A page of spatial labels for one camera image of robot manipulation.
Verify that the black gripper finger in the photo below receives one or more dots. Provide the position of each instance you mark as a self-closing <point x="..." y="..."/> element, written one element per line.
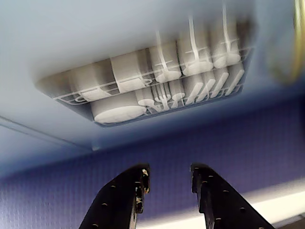
<point x="219" y="198"/>
<point x="119" y="198"/>

